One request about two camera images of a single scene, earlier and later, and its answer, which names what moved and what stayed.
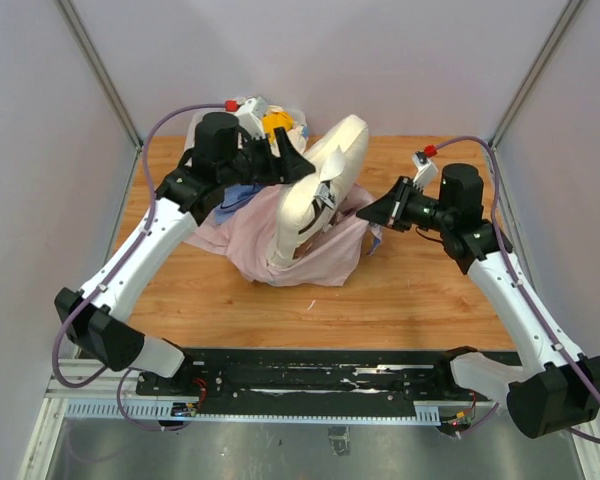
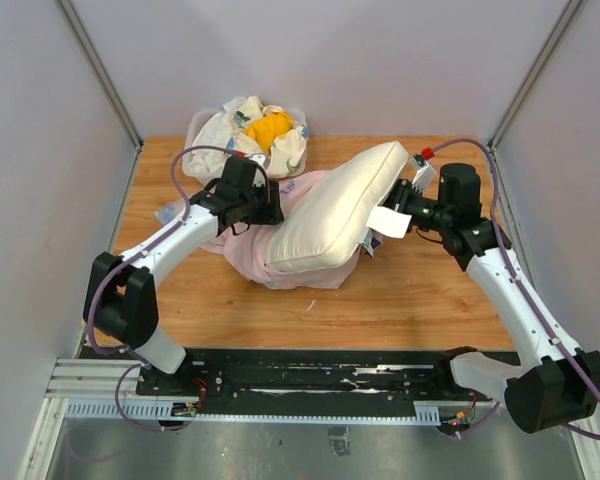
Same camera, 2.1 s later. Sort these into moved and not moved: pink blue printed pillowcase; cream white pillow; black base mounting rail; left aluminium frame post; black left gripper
Moved: cream white pillow; pink blue printed pillowcase; black left gripper
Not moved: left aluminium frame post; black base mounting rail
